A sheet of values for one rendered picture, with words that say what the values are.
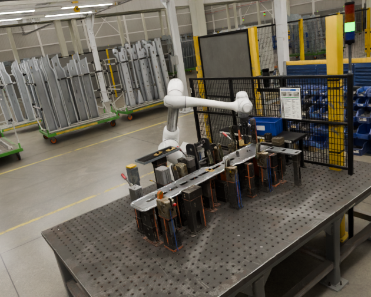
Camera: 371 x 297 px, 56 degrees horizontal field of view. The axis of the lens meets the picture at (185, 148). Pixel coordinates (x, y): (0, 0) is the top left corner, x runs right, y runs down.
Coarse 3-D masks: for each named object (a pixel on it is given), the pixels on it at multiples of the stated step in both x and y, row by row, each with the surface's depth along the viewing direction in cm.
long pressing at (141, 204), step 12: (252, 144) 316; (228, 156) 297; (240, 156) 292; (252, 156) 289; (204, 168) 279; (216, 168) 275; (180, 180) 263; (192, 180) 259; (204, 180) 258; (156, 192) 249; (168, 192) 246; (180, 192) 244; (132, 204) 236; (144, 204) 233; (156, 204) 231
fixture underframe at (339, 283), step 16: (336, 224) 256; (304, 240) 233; (336, 240) 260; (352, 240) 286; (320, 256) 275; (336, 256) 264; (64, 272) 288; (320, 272) 256; (336, 272) 268; (240, 288) 201; (256, 288) 209; (304, 288) 245; (336, 288) 268
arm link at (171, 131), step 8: (176, 80) 296; (168, 88) 292; (176, 88) 289; (168, 112) 315; (176, 112) 313; (168, 120) 322; (176, 120) 322; (168, 128) 330; (176, 128) 332; (168, 136) 333; (176, 136) 335
